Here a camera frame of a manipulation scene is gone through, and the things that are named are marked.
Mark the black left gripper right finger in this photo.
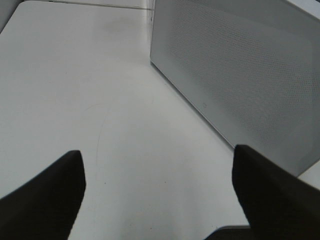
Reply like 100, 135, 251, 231
232, 145, 320, 240

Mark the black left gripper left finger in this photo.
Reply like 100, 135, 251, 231
0, 150, 86, 240

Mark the white microwave door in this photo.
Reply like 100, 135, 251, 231
150, 0, 320, 176

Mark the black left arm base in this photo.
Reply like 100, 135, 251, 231
205, 225, 256, 240

